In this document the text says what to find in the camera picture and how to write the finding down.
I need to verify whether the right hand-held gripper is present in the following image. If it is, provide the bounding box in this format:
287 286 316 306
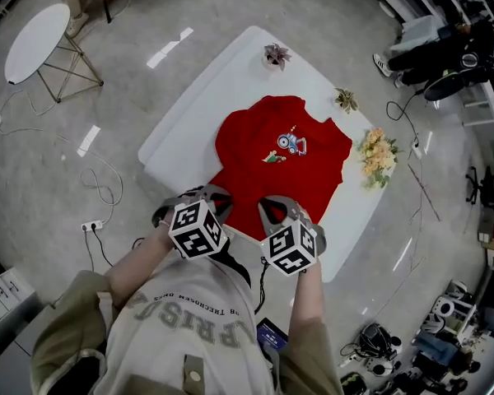
257 195 328 277

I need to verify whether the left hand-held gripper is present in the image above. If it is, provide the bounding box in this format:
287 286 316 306
151 184 235 260

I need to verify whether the red long-sleeved top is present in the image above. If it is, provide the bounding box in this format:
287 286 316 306
208 95 353 243

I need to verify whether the person's right forearm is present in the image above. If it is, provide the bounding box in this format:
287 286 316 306
290 257 327 333

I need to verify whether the person's left forearm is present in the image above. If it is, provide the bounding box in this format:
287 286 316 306
105 219 179 309

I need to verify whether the person's beige printed top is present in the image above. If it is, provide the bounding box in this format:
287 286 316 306
30 249 345 395

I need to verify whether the yellow flower bouquet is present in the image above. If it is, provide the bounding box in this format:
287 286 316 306
355 127 401 191

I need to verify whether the blue screen tablet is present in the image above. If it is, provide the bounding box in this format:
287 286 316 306
255 317 291 352

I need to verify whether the small green succulent plant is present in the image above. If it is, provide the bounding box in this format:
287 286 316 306
333 87 361 115

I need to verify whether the purple potted plant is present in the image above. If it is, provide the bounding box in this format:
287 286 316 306
262 42 293 72

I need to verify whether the pile of headsets and devices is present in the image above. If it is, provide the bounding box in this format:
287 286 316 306
338 280 494 395

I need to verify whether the black round stool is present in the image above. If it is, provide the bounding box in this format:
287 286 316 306
422 73 467 103

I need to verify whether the black office chair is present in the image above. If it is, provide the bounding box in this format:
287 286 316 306
464 164 494 214

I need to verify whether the white drawer cabinet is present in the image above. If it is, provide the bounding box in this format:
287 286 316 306
0 266 39 347

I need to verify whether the white oval side table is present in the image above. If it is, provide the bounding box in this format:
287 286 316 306
3 2 105 105

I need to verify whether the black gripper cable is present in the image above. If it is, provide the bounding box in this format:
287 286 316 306
253 256 272 316

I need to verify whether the white floor cable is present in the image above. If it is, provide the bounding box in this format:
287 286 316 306
55 132 125 225

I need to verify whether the black power strip cable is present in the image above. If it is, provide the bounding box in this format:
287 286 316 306
83 228 114 272

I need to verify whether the black floor cable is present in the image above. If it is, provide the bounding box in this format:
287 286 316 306
385 88 422 144

